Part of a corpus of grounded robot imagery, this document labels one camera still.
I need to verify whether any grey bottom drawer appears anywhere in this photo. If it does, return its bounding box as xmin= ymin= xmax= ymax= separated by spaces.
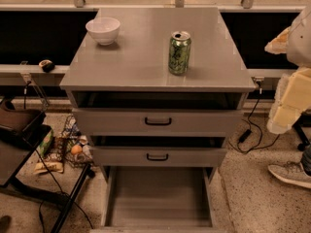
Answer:
xmin=90 ymin=167 xmax=225 ymax=233

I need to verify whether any grey drawer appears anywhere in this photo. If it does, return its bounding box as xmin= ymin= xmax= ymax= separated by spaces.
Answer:
xmin=90 ymin=167 xmax=225 ymax=233
xmin=91 ymin=147 xmax=226 ymax=167
xmin=73 ymin=109 xmax=243 ymax=137

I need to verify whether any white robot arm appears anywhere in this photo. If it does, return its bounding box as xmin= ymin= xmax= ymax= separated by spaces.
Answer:
xmin=264 ymin=5 xmax=311 ymax=134

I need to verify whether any grey drawer cabinet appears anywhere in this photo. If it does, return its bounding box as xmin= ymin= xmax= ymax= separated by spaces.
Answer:
xmin=59 ymin=7 xmax=257 ymax=186

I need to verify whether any grey top drawer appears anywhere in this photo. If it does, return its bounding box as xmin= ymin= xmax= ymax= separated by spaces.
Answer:
xmin=73 ymin=109 xmax=243 ymax=137

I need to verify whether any grey middle drawer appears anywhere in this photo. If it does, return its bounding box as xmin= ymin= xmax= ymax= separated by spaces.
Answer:
xmin=91 ymin=147 xmax=226 ymax=167

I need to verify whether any green soda can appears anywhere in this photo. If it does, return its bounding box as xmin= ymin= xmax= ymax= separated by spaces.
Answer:
xmin=168 ymin=31 xmax=191 ymax=75

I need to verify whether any white bowl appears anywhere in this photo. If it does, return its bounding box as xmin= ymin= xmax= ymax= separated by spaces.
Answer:
xmin=86 ymin=17 xmax=121 ymax=46

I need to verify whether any snack bag on floor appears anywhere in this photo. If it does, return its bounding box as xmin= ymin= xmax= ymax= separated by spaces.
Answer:
xmin=33 ymin=136 xmax=68 ymax=175

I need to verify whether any black tape measure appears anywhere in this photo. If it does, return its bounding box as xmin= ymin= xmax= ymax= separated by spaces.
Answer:
xmin=39 ymin=59 xmax=55 ymax=73

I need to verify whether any green chip bag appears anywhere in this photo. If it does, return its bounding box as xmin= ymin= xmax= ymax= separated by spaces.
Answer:
xmin=37 ymin=129 xmax=53 ymax=156

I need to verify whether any black side table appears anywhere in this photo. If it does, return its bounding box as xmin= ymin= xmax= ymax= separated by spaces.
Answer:
xmin=0 ymin=98 xmax=94 ymax=233

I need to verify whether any grey sneaker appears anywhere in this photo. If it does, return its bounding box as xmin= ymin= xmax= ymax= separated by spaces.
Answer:
xmin=268 ymin=162 xmax=311 ymax=188

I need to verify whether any black rolling stand leg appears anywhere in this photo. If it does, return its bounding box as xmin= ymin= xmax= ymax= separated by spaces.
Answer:
xmin=294 ymin=114 xmax=311 ymax=151

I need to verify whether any wire basket with items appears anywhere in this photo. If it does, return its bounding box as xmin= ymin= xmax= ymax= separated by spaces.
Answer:
xmin=61 ymin=115 xmax=92 ymax=168

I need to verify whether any black power cable with adapter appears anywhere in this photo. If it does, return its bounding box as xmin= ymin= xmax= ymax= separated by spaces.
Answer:
xmin=227 ymin=81 xmax=281 ymax=155

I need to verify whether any black floor cable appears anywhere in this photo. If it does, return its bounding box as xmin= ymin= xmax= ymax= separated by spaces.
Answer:
xmin=22 ymin=81 xmax=95 ymax=233

